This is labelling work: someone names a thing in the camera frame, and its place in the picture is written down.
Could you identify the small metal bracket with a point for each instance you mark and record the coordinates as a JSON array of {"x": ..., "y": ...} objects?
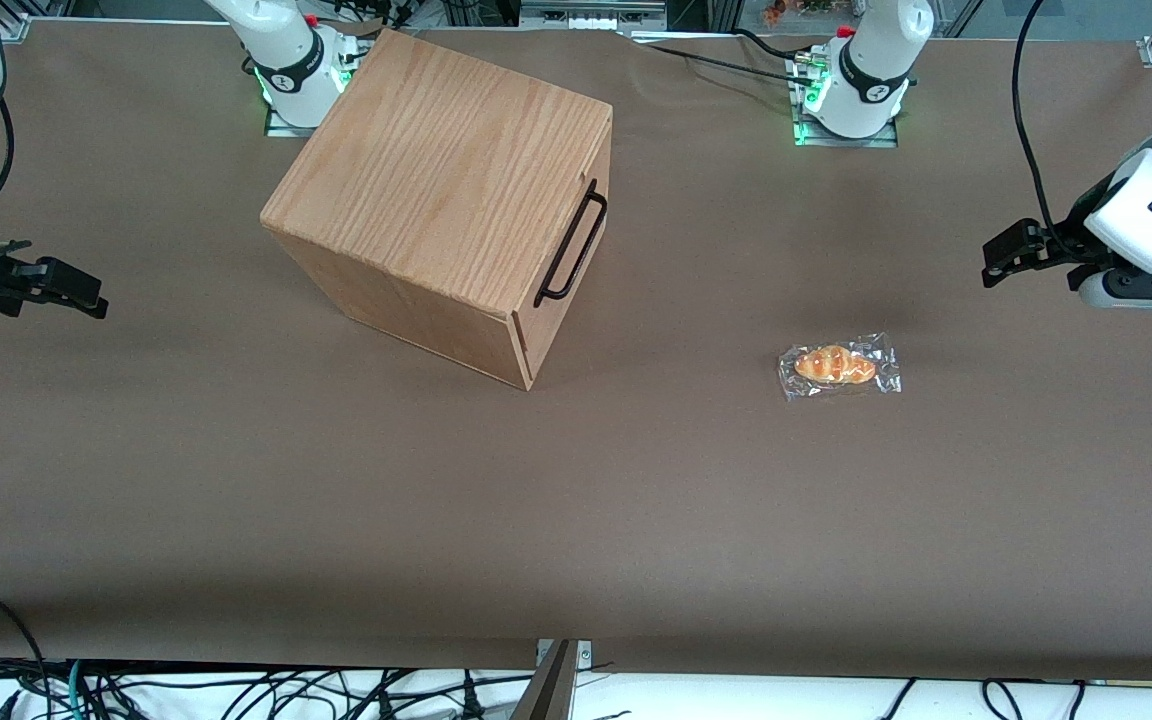
[{"x": 584, "y": 655}]

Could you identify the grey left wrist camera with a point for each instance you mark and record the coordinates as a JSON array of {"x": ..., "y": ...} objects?
[{"x": 1096, "y": 290}]

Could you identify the brown paper table cover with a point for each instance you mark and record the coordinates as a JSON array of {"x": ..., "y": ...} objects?
[{"x": 336, "y": 500}]

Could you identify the brown slanted post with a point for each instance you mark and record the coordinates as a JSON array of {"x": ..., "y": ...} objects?
[{"x": 548, "y": 690}]

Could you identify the grey equipment box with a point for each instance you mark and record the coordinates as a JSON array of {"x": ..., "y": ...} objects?
[{"x": 591, "y": 14}]

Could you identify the wrapped bread roll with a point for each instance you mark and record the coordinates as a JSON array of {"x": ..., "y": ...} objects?
[{"x": 834, "y": 365}]

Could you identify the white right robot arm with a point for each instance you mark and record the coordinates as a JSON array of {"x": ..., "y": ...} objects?
[{"x": 286, "y": 50}]

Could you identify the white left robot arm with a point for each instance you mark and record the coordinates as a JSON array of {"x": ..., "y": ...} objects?
[{"x": 876, "y": 60}]

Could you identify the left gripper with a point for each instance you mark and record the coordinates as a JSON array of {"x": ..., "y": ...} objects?
[{"x": 1064, "y": 244}]

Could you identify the wooden drawer cabinet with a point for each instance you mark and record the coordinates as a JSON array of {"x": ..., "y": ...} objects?
[{"x": 436, "y": 170}]

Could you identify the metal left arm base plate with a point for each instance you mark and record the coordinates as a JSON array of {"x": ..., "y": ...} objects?
[{"x": 881, "y": 140}]

